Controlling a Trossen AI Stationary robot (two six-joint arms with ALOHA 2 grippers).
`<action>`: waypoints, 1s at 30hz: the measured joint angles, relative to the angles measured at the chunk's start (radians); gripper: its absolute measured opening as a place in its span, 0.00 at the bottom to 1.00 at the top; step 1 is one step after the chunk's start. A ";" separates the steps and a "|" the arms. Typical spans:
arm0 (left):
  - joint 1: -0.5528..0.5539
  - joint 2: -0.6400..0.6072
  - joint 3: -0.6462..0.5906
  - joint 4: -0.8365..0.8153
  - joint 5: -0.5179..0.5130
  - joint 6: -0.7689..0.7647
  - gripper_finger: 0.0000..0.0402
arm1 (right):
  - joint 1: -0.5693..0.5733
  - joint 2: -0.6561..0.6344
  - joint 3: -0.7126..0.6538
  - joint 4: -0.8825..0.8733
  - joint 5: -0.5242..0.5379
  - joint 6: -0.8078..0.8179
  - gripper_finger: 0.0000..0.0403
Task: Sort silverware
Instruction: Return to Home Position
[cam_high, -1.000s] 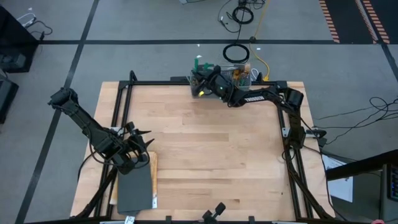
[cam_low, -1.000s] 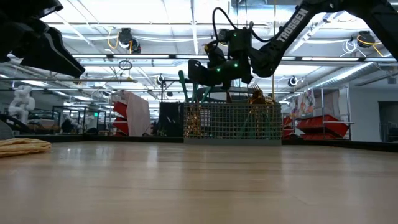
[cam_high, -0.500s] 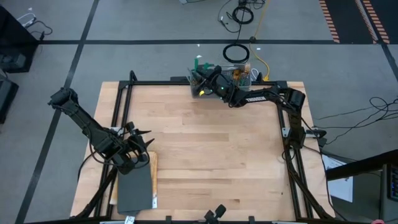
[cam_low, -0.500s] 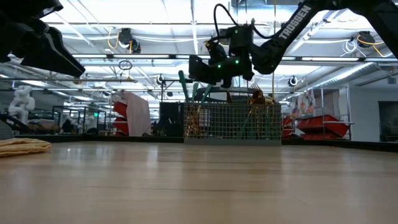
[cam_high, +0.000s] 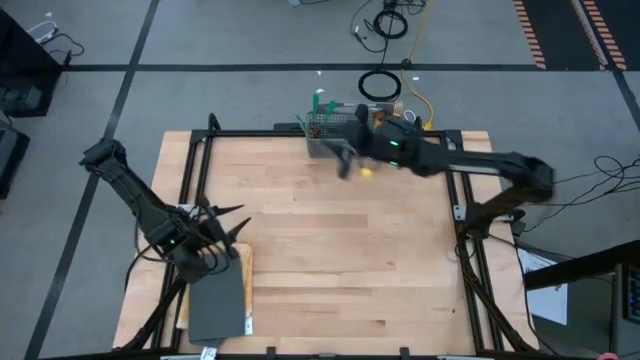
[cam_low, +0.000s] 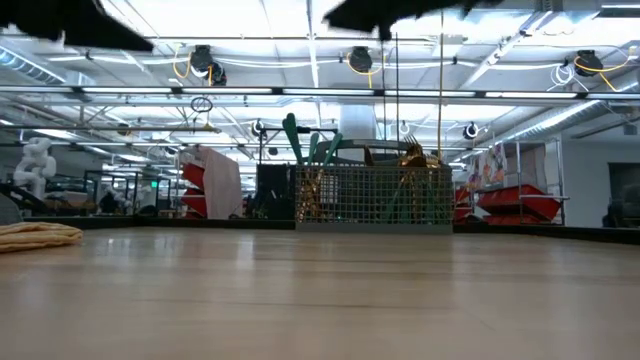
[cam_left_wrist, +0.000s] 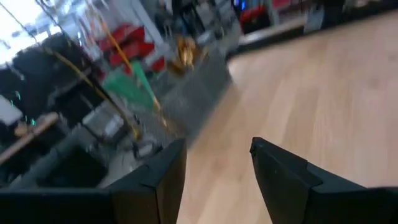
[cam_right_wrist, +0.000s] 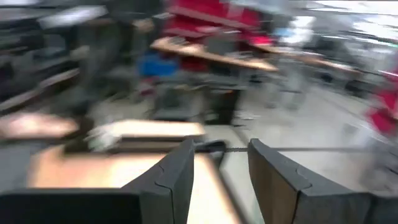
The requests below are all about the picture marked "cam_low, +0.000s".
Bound black hanging cable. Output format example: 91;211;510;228
394;29;401;144
379;39;387;144

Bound white humanoid robot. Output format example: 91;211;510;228
12;136;59;201

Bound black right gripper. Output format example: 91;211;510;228
323;0;504;42

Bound dark grey mat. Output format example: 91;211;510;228
0;193;25;226

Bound pale pink draped cloth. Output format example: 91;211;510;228
197;144;245;220

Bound metal shelf rack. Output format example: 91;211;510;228
452;137;571;226

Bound black metal table frame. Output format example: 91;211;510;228
22;214;640;246

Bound black hanging ring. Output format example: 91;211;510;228
189;95;215;115

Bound grey mesh cutlery basket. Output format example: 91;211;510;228
293;138;455;235

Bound colourful poster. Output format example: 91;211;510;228
467;143;507;190

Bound silver air duct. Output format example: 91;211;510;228
492;98;640;147

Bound large red storage bin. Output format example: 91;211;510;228
477;183;562;222

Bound white round column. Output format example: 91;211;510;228
338;102;377;144

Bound black cabinet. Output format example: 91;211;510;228
255;163;297;221

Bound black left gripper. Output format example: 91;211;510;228
0;0;155;53

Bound black chairs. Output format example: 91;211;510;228
602;183;640;229

